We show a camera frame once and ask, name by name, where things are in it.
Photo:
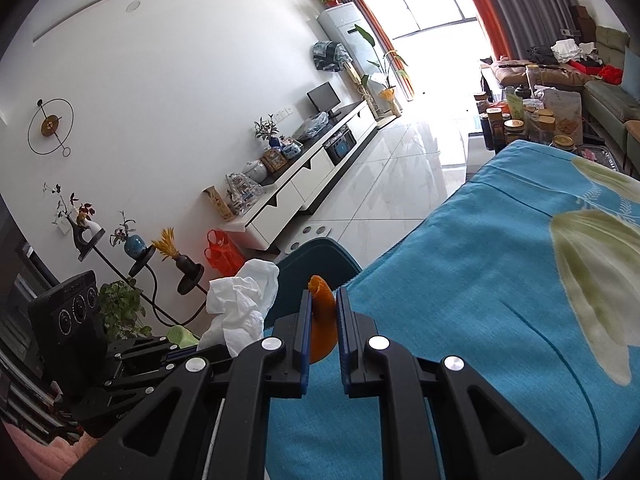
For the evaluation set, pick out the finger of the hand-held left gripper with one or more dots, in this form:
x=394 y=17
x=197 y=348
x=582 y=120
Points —
x=150 y=371
x=145 y=347

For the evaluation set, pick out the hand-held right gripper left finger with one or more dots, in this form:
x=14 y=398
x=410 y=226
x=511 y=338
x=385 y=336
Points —
x=305 y=340

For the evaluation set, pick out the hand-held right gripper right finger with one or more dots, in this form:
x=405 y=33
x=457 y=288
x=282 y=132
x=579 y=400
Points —
x=343 y=340

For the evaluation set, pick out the orange peel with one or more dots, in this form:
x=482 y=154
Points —
x=322 y=320

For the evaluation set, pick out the white tissue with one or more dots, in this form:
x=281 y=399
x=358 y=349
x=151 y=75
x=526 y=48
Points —
x=235 y=305

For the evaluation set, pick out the teal plastic trash bin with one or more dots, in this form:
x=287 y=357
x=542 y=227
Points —
x=320 y=260

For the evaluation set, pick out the green leafy potted plant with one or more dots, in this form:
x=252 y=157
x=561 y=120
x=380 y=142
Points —
x=120 y=310

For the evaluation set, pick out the dark shelf unit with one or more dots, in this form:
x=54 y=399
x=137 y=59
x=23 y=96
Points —
x=20 y=310

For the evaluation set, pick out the black tiered plant stand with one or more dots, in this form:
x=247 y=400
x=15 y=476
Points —
x=145 y=270

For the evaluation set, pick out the black vase with yellow wheat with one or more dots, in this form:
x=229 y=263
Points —
x=181 y=262

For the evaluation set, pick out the white bathroom scale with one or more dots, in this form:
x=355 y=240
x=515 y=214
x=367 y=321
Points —
x=306 y=240

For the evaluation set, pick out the blue vase with twig plant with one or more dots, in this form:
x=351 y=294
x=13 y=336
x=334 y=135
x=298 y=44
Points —
x=132 y=246

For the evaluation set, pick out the white vase with dark flowers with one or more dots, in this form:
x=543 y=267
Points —
x=82 y=222

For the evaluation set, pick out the orange plastic bag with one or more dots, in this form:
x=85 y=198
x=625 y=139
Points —
x=222 y=255

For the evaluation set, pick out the person's pink clothing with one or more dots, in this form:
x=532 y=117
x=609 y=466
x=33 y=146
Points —
x=35 y=455

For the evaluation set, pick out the clear bag with small items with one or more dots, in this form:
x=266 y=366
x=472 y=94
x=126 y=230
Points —
x=243 y=191

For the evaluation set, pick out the tall beige paper box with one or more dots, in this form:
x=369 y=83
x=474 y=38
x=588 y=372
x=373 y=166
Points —
x=219 y=203

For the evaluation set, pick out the white and black TV cabinet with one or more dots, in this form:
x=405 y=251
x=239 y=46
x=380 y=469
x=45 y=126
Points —
x=310 y=170

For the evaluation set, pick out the white ceramic jar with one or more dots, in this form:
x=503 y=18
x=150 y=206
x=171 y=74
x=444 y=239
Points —
x=255 y=170

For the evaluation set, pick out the wooden framed picture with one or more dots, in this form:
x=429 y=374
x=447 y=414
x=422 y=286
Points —
x=274 y=161

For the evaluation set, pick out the blue and white ceramic pot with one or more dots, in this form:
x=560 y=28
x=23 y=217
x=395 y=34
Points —
x=291 y=149

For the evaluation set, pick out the small plant in blue vase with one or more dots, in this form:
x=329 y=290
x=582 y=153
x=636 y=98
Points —
x=267 y=132

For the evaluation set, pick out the clear plastic bag bundle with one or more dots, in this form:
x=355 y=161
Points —
x=311 y=126

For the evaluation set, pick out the black monitor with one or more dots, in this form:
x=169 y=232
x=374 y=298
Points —
x=322 y=97

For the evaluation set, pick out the tall leafy plant in vase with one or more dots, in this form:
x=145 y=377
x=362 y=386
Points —
x=387 y=92

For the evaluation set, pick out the covered standing fan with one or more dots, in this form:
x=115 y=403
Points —
x=330 y=55

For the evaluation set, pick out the white standing air conditioner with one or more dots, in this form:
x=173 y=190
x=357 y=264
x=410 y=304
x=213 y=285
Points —
x=342 y=35

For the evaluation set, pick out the orange and grey curtain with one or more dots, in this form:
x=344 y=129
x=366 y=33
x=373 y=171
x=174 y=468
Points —
x=520 y=5
x=370 y=35

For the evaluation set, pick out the dark glass coffee table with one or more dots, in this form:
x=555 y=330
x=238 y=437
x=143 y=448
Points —
x=597 y=155

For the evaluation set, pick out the large window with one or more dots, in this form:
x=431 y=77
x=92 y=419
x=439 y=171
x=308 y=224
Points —
x=425 y=20

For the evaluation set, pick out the black cloth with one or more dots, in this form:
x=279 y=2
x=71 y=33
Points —
x=540 y=51

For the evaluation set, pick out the green sectional sofa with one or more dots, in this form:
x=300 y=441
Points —
x=610 y=100

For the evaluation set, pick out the white clothes pile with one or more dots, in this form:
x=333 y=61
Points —
x=574 y=50

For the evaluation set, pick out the red cloth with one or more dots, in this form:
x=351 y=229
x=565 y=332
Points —
x=600 y=72

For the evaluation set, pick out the brown stacked boxes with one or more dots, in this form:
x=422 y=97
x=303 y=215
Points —
x=582 y=20

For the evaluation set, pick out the round black wall clock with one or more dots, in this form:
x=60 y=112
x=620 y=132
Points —
x=50 y=125

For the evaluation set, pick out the white wall sockets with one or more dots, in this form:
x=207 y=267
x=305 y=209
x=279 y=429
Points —
x=282 y=114

